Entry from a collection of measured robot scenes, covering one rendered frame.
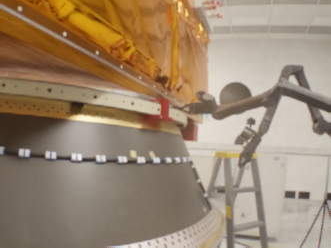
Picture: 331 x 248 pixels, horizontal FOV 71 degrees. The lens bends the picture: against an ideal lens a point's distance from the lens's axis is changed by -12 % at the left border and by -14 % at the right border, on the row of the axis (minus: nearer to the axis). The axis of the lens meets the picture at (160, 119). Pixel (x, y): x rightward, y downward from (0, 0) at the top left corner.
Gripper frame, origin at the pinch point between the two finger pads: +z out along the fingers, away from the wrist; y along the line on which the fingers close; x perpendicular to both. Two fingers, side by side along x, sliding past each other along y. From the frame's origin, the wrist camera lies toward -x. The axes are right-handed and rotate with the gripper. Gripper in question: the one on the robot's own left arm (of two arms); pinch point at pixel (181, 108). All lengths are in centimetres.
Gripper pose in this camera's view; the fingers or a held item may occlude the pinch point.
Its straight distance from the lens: 159.8
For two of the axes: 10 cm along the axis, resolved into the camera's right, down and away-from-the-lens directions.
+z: -9.3, -0.3, 3.7
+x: -0.7, 9.9, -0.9
